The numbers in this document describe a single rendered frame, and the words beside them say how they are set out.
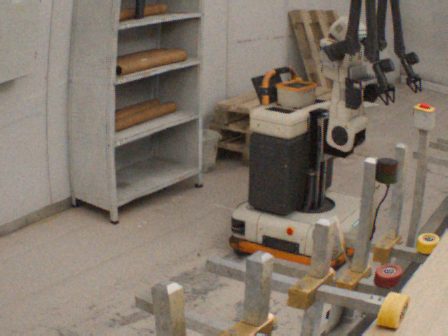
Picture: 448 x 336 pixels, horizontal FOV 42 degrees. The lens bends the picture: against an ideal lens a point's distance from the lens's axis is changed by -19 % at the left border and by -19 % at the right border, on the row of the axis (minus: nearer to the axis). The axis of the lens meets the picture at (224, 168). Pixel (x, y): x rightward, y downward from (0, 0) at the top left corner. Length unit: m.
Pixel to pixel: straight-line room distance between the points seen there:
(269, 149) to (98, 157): 1.13
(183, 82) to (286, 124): 1.46
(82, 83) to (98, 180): 0.63
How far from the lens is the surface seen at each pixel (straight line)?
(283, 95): 3.60
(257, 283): 1.20
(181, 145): 4.86
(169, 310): 1.00
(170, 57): 4.39
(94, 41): 4.05
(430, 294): 1.53
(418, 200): 2.12
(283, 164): 3.49
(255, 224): 3.64
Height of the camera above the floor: 1.63
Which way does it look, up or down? 18 degrees down
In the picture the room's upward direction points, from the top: 1 degrees clockwise
